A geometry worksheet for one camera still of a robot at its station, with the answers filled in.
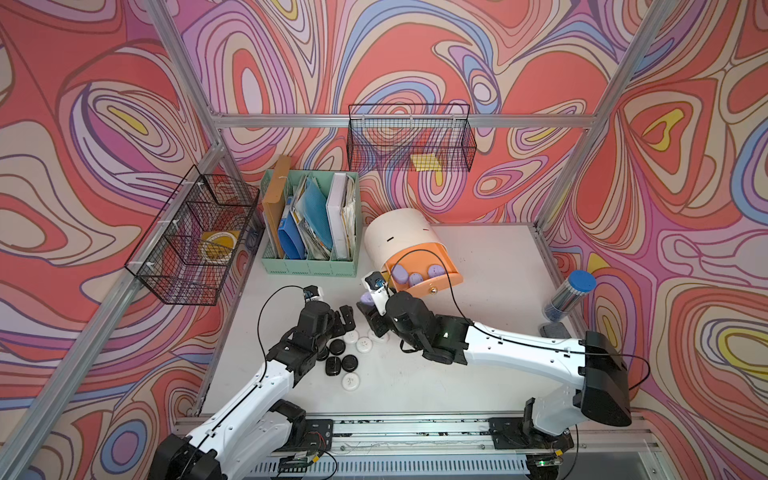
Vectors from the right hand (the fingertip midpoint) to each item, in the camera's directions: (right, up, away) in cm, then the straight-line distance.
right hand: (369, 305), depth 73 cm
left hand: (-8, -4, +10) cm, 14 cm away
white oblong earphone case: (+4, -6, -8) cm, 11 cm away
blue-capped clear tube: (+57, +5, +7) cm, 58 cm away
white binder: (-10, +27, +17) cm, 34 cm away
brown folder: (-27, +28, +8) cm, 39 cm away
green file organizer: (-20, +23, +18) cm, 35 cm away
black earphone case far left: (-14, -17, +13) cm, 26 cm away
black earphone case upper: (-10, -14, +13) cm, 22 cm away
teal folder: (-19, +28, +18) cm, 38 cm away
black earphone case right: (-6, -18, +11) cm, 22 cm away
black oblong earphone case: (-11, -19, +11) cm, 25 cm away
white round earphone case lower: (-6, -22, +7) cm, 24 cm away
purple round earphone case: (+18, +8, +11) cm, 23 cm away
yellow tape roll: (-36, +15, -3) cm, 39 cm away
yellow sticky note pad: (+17, +41, +18) cm, 48 cm away
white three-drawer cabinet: (+7, +20, +18) cm, 28 cm away
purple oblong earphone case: (+8, +7, +10) cm, 14 cm away
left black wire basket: (-50, +14, +6) cm, 52 cm away
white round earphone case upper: (-6, -12, +15) cm, 20 cm away
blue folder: (-26, +17, +20) cm, 37 cm away
